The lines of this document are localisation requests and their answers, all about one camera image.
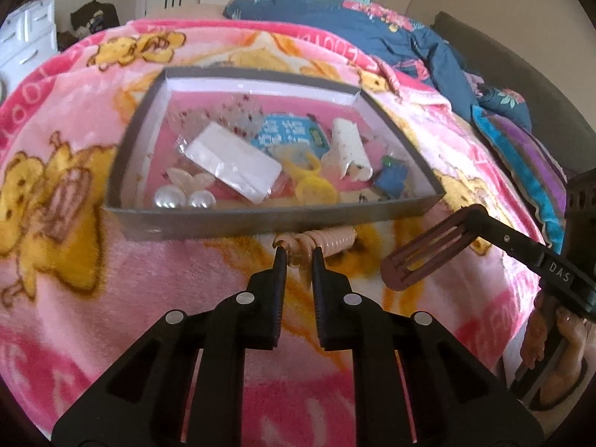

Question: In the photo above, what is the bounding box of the white dotted rolled paper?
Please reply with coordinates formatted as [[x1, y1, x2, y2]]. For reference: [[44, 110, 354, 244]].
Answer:
[[323, 118, 374, 183]]

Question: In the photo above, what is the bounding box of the person's right hand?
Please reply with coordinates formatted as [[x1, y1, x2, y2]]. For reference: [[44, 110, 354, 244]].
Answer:
[[520, 295, 591, 411]]

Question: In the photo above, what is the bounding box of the grey-rimmed clear tray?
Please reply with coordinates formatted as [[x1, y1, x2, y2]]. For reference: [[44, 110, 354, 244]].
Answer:
[[103, 67, 446, 243]]

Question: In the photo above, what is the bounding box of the orange clear packet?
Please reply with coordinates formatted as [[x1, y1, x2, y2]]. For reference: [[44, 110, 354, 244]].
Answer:
[[269, 176, 299, 197]]

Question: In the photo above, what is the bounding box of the white pearl earring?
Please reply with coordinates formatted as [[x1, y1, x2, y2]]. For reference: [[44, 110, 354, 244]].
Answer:
[[187, 172, 218, 210]]

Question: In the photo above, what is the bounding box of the pink printed blanket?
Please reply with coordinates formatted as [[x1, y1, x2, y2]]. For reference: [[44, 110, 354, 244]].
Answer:
[[0, 19, 551, 447]]

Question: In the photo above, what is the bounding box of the brown hair clip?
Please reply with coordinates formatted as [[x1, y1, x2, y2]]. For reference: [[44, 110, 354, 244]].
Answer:
[[380, 215, 480, 290]]

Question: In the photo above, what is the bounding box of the clear bag with dark beads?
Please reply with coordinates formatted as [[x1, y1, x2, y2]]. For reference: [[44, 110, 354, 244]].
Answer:
[[218, 94, 267, 137]]

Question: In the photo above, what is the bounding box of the white plastic packet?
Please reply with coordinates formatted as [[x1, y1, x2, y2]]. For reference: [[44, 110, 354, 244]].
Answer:
[[183, 121, 283, 205]]

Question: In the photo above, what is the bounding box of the yellow plastic ring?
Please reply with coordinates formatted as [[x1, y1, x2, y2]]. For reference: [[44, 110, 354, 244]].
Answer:
[[285, 148, 323, 183], [297, 181, 339, 206]]

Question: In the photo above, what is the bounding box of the pearl hair clip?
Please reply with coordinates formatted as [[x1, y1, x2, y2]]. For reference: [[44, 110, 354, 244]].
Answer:
[[155, 168, 191, 210]]

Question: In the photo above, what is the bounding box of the teal striped pillow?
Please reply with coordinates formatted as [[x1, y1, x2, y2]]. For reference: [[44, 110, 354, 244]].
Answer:
[[470, 104, 570, 248]]

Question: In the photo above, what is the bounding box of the blue floral quilt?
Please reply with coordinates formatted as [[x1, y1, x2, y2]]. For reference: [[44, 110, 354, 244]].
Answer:
[[223, 0, 532, 132]]

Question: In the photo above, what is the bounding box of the dark bag on floor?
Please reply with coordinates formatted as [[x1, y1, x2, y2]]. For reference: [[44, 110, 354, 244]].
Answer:
[[70, 0, 118, 34]]

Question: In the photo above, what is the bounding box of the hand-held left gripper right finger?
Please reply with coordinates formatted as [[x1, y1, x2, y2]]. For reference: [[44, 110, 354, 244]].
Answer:
[[311, 246, 546, 447]]

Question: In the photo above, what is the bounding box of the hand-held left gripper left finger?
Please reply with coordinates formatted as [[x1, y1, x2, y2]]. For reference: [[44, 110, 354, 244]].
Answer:
[[51, 246, 288, 447]]

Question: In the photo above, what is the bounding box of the dark bed headboard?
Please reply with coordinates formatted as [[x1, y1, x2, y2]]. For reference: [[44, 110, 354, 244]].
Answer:
[[433, 11, 596, 174]]

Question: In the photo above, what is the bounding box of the clear plastic earring bag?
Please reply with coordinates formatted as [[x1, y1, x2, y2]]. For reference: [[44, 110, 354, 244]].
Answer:
[[167, 101, 221, 141]]

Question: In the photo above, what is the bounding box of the white drawer dresser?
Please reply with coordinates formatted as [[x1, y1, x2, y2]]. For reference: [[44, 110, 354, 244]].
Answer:
[[0, 0, 59, 73]]

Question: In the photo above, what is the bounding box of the small blue pouch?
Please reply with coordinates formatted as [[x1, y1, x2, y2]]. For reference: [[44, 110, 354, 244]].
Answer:
[[374, 155, 411, 199]]

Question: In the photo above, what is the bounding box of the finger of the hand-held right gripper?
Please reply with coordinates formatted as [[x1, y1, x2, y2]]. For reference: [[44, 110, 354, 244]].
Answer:
[[466, 204, 547, 270]]

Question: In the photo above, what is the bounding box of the peach spiral hair tie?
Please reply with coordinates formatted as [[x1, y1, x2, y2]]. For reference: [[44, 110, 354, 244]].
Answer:
[[272, 226, 360, 281]]

